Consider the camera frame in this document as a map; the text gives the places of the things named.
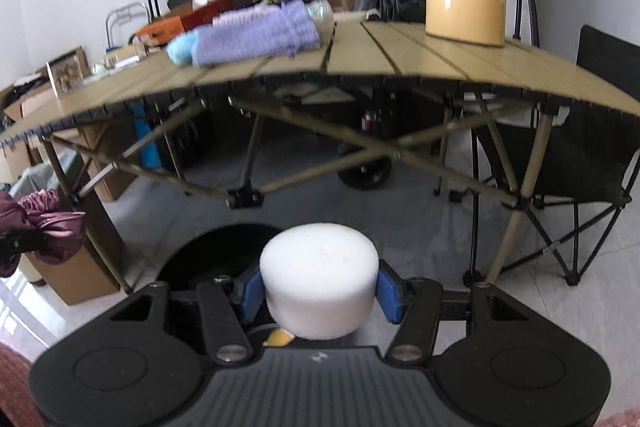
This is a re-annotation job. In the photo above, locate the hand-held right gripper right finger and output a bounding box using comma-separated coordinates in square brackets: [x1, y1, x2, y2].
[375, 259, 543, 365]

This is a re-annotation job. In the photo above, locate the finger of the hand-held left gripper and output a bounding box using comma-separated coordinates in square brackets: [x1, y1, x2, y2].
[0, 229, 45, 277]

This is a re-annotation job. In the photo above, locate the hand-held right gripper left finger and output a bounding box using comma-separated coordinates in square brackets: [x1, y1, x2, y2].
[107, 268, 263, 365]

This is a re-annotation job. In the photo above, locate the mauve satin pouch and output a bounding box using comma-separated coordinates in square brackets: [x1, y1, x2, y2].
[0, 188, 87, 278]

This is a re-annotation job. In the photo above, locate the black round bin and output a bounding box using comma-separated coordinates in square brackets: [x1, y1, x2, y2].
[156, 223, 291, 348]

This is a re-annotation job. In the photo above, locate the white round foam block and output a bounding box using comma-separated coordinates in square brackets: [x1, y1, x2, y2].
[259, 222, 382, 342]

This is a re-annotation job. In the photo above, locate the purple knitted cloth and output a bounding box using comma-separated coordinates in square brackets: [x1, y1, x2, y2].
[192, 0, 321, 68]

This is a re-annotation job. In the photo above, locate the cardboard box with green liner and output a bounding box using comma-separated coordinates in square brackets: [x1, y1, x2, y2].
[10, 152, 126, 307]

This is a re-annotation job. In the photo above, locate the black wagon wheel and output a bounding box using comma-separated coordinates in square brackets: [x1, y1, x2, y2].
[337, 154, 393, 191]

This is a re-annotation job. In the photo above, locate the pink fluffy garment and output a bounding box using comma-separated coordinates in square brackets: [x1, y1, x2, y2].
[0, 337, 640, 427]

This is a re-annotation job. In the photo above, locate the brown cardboard box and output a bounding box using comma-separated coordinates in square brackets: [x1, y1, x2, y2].
[2, 87, 138, 202]

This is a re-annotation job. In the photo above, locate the blue bag under table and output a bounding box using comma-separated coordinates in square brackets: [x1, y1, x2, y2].
[132, 114, 163, 170]

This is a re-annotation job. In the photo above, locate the small white box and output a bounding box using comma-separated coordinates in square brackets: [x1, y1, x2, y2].
[105, 44, 151, 68]

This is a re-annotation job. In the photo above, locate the tan folding slat table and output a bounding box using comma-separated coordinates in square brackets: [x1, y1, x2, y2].
[0, 9, 640, 295]

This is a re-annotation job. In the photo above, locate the black folding chair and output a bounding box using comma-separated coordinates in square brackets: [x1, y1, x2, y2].
[450, 24, 640, 285]

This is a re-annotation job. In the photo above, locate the orange flat box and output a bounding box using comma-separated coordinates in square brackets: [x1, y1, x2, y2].
[136, 0, 240, 48]

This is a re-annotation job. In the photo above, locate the clear plastic bottle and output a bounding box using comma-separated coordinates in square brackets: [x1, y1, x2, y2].
[306, 0, 335, 22]

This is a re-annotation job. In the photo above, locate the clear photo frame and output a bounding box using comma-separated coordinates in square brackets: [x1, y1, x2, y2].
[46, 47, 90, 99]

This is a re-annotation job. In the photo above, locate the white metal stool frame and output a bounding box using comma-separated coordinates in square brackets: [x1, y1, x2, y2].
[105, 3, 151, 52]

